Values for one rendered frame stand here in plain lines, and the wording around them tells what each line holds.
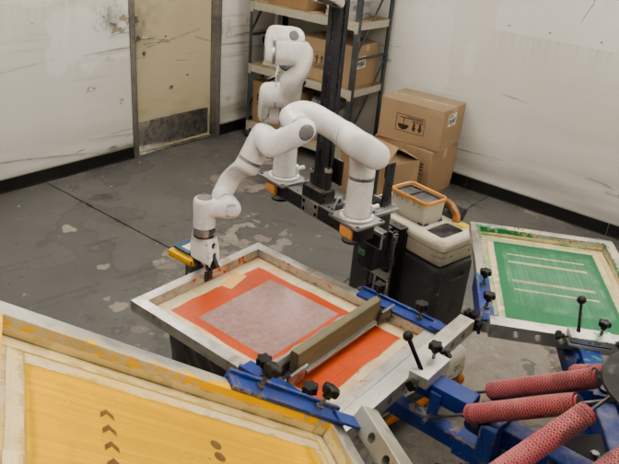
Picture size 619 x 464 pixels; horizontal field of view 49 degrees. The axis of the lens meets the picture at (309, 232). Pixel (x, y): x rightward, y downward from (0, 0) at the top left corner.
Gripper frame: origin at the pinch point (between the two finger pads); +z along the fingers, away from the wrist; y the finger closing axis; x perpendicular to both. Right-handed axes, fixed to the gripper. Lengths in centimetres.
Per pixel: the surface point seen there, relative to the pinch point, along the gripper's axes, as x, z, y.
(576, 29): -380, -46, 16
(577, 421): 15, -26, -129
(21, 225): -68, 98, 253
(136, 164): -197, 98, 296
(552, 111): -380, 16, 18
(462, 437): 2, 6, -102
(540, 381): -4, -17, -115
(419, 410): 0, 6, -88
